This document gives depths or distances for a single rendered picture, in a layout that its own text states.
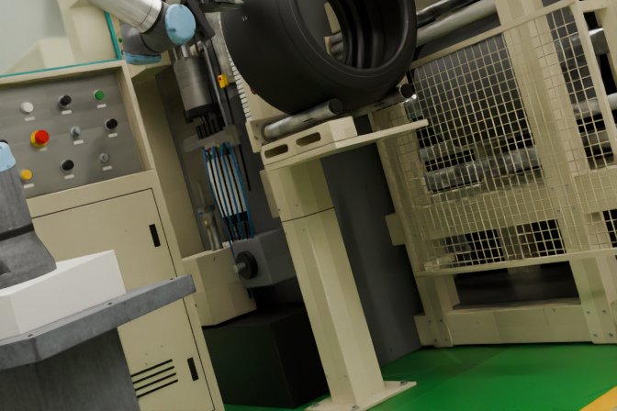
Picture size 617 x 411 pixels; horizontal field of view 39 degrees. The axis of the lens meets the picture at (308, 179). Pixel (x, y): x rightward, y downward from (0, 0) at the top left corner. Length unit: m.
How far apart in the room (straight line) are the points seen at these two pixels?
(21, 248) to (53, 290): 0.11
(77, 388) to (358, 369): 1.29
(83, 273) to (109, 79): 1.28
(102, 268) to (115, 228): 0.98
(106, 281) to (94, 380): 0.20
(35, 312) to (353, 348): 1.39
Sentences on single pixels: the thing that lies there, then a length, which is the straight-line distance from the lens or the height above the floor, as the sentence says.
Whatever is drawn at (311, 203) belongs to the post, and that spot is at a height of 0.65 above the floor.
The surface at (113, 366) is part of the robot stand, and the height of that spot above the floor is 0.47.
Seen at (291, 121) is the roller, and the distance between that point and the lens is 2.52.
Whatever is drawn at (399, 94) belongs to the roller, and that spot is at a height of 0.90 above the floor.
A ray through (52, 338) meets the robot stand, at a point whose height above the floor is 0.59.
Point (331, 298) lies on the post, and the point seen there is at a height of 0.35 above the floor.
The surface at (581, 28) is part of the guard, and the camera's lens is 2.40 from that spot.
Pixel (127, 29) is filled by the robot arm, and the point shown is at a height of 1.20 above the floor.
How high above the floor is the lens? 0.71
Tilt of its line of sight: level
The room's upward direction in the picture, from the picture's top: 16 degrees counter-clockwise
